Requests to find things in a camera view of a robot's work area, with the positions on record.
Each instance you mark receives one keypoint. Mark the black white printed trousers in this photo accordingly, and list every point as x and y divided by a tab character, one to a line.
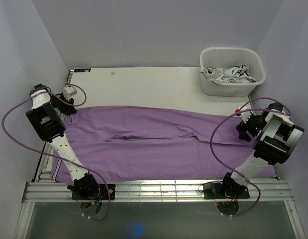
236	74

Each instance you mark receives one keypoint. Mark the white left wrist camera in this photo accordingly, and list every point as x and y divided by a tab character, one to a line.
68	92

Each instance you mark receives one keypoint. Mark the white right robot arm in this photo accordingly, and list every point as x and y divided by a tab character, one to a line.
276	138

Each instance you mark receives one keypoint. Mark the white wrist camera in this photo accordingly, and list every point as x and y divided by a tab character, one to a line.
68	92
244	113

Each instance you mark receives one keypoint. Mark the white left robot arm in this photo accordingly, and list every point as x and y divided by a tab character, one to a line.
45	119

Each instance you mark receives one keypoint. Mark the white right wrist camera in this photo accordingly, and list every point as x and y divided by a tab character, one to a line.
244	113

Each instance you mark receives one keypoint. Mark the purple trousers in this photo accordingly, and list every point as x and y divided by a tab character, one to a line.
133	143

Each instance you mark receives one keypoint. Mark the black blue label sticker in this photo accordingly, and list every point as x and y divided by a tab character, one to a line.
82	70

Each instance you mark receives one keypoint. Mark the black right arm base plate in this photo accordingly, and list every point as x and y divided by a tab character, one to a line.
217	190

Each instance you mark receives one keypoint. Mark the white plastic basket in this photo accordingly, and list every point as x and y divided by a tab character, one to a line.
226	58

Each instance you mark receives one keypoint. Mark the aluminium rail frame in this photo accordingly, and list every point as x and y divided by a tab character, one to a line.
143	191

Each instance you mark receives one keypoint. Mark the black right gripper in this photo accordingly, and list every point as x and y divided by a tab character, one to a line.
242	128

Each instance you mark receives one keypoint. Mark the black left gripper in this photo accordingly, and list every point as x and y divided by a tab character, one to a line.
68	109

